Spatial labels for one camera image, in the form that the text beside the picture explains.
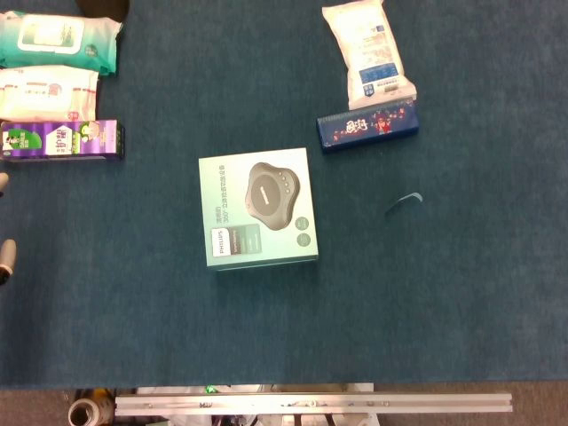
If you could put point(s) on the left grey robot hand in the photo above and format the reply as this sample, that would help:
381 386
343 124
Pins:
7 255

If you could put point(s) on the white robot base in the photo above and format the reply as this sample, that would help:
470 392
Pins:
248 388

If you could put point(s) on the purple toothpaste box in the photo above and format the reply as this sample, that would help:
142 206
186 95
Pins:
62 139

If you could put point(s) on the teal Philips speaker box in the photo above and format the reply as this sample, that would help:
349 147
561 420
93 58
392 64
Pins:
231 208

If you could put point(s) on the dark blue printed box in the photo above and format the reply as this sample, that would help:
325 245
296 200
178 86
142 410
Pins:
368 126

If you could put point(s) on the pink wet wipes pack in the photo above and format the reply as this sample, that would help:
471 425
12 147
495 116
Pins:
49 93

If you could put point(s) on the brown tape roll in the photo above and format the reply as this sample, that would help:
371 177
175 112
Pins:
82 412

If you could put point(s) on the green wet wipes pack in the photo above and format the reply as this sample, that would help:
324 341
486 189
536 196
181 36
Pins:
95 49

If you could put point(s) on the black mesh pen holder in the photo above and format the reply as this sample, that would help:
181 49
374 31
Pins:
104 8

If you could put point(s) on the white wipes pack blue print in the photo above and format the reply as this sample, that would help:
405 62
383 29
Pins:
373 53

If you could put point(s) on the aluminium profile rail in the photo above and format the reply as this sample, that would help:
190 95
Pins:
310 404

